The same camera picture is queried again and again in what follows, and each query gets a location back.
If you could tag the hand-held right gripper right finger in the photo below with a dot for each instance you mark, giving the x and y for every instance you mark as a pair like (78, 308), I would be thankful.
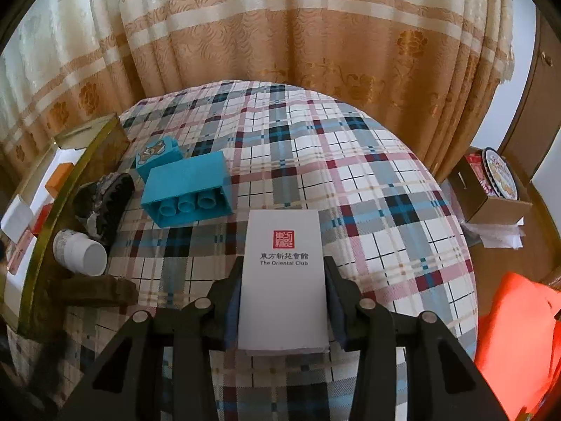
(335, 315)

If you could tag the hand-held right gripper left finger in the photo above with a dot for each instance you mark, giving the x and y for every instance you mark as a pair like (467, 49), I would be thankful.
(232, 315)

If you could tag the white and pink carton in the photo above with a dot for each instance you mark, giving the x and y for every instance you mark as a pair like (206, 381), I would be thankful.
(282, 298)

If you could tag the large teal building block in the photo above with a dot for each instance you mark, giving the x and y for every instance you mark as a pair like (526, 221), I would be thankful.
(184, 180)

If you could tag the black toy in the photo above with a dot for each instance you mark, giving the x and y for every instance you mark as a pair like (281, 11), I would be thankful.
(109, 201)

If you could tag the teal bear print block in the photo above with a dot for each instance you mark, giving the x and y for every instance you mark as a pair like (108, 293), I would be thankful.
(155, 153)

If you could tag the gold rectangular box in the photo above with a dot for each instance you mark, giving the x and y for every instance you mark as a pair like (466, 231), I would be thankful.
(105, 149)

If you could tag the red building block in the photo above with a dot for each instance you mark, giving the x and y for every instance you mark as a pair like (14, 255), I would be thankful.
(44, 219)

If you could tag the orange building block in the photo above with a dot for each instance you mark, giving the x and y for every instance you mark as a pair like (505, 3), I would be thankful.
(59, 177)

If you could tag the plaid tablecloth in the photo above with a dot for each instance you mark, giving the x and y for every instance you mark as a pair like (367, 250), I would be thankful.
(350, 184)

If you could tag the white plastic bottle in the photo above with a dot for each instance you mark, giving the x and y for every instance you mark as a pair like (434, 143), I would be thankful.
(81, 252)

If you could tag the white crumpled plastic sheet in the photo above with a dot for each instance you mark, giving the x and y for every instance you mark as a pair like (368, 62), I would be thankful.
(495, 237)

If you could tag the orange cloth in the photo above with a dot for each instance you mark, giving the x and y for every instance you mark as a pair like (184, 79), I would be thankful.
(517, 337)

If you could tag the brown cardboard box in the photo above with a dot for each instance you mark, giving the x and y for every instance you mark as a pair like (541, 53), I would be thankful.
(495, 210)

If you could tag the red snack packet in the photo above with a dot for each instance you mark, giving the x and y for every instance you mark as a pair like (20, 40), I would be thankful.
(475, 169)

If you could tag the round cookie tin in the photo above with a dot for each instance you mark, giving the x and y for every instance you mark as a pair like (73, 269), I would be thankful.
(499, 173)

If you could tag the red patterned box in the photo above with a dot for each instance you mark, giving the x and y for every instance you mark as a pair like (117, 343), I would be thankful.
(22, 250)

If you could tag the small white box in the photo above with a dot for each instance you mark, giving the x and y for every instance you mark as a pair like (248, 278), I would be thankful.
(17, 217)

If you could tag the cream and orange floral curtain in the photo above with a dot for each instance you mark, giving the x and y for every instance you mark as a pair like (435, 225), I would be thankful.
(263, 30)

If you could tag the brown wooden door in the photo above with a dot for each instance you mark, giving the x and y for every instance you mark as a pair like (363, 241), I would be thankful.
(543, 96)

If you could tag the brass door knob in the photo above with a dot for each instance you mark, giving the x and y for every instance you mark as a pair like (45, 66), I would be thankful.
(548, 58)

